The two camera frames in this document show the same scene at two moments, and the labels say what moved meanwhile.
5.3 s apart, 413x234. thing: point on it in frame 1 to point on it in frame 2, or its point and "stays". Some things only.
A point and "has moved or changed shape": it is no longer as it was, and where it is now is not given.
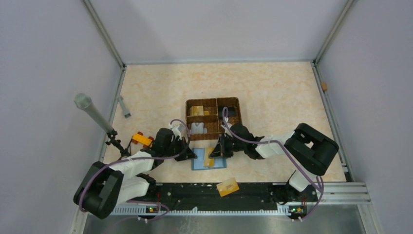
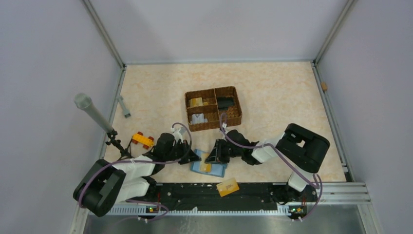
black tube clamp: [124, 152] stays
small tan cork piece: [324, 86] stays
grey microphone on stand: [84, 101] stays
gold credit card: [207, 161] has moved or changed shape
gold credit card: [228, 187] stays
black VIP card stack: [232, 111] to [223, 102]
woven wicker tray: [204, 116] has moved or changed shape
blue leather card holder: [197, 163] has moved or changed shape
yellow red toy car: [140, 138] stays
